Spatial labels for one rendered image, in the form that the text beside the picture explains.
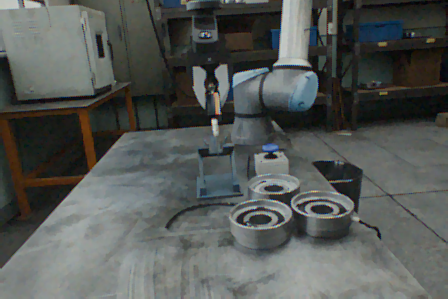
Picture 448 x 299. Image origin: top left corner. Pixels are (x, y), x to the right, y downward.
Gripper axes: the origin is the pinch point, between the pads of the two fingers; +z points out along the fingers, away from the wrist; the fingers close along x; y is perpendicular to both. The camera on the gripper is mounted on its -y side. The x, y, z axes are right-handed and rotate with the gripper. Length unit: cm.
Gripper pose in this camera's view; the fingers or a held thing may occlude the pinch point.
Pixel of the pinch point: (212, 102)
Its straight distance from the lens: 75.2
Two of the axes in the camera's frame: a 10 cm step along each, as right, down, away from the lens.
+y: -0.9, -2.5, 9.6
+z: 0.7, 9.6, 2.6
